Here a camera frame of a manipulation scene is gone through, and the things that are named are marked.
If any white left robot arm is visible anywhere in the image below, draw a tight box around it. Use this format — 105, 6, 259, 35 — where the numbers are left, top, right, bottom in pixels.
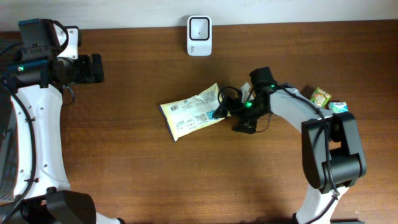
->
1, 55, 122, 223

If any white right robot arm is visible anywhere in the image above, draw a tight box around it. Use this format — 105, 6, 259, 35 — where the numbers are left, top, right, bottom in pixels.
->
213, 67, 367, 223

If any black right camera cable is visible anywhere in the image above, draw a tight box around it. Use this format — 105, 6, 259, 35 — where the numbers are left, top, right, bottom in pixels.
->
216, 86, 274, 134

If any green tissue pack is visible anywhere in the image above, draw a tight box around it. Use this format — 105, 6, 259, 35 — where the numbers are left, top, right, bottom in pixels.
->
328, 102, 349, 113

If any dark grey plastic basket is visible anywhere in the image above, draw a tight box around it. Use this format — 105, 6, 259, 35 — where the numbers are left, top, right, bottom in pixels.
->
1, 85, 18, 205

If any green snack stick pack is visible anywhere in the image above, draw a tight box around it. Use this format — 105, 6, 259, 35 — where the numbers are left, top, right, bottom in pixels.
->
310, 87, 332, 108

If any white chips bag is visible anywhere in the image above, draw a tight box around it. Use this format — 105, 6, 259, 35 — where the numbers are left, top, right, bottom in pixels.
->
159, 83, 224, 142

